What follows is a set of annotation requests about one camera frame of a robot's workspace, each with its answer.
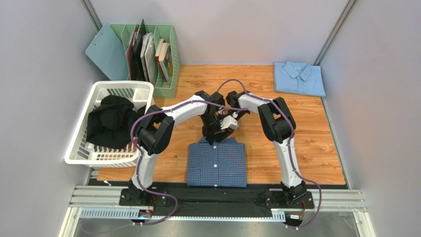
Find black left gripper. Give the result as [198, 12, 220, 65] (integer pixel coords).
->
[200, 113, 226, 145]

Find blue checked long sleeve shirt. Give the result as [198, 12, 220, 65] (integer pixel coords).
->
[186, 137, 247, 188]

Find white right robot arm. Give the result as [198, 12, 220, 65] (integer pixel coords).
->
[226, 91, 307, 201]

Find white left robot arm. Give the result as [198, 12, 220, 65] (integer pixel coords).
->
[128, 91, 239, 203]

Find folded light blue shirt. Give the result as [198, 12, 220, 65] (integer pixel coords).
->
[274, 61, 326, 97]

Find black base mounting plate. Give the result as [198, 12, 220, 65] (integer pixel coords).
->
[87, 179, 315, 218]

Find white paper folder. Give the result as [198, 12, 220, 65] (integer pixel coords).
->
[140, 33, 158, 85]

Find red spine book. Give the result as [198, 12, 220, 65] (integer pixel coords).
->
[155, 39, 173, 87]

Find black shirt in basket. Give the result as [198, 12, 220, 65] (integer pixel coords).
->
[86, 95, 146, 149]

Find green plastic file rack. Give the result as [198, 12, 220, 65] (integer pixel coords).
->
[109, 23, 181, 99]

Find dark brown folder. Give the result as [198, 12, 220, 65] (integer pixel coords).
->
[126, 19, 147, 81]

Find light blue clipboard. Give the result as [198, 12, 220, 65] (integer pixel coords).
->
[85, 24, 129, 81]

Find white plastic laundry basket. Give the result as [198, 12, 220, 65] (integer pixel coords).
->
[64, 80, 155, 168]

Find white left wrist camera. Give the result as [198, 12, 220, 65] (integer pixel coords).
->
[221, 116, 239, 130]

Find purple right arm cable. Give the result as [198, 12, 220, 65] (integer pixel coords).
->
[217, 79, 323, 230]

